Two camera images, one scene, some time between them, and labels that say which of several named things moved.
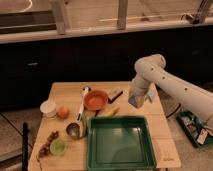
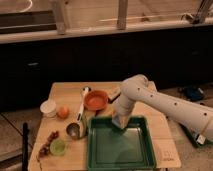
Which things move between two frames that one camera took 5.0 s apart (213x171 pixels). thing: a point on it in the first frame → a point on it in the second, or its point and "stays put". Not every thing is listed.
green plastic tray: x=120 y=143 stays put
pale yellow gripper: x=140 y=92 → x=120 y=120
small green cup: x=58 y=146 stays put
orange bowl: x=95 y=100 stays put
